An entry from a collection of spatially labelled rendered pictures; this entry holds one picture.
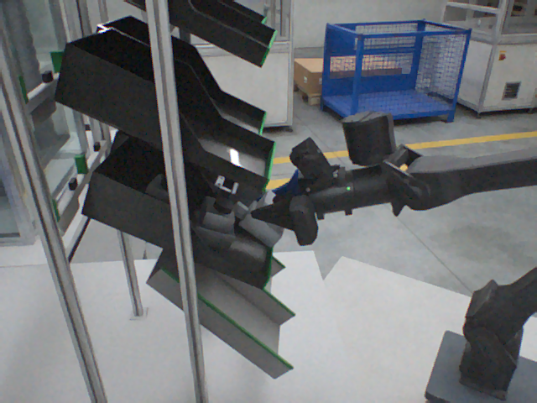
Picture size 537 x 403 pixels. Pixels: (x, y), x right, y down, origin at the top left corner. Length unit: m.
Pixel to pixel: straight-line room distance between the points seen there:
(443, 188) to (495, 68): 5.04
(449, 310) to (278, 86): 3.63
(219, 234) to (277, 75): 3.91
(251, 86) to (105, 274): 3.42
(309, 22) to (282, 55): 4.86
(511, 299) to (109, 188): 0.55
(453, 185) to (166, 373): 0.69
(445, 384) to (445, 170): 0.33
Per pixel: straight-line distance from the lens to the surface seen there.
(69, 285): 0.67
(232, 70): 4.41
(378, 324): 1.11
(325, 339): 1.05
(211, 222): 0.65
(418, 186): 0.59
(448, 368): 0.78
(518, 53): 5.75
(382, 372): 1.02
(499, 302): 0.67
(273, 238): 0.68
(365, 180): 0.63
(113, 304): 1.19
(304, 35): 9.34
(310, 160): 0.60
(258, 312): 0.86
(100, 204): 0.64
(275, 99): 4.58
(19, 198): 1.44
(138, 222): 0.64
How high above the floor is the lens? 1.62
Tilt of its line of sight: 30 degrees down
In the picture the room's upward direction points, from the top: straight up
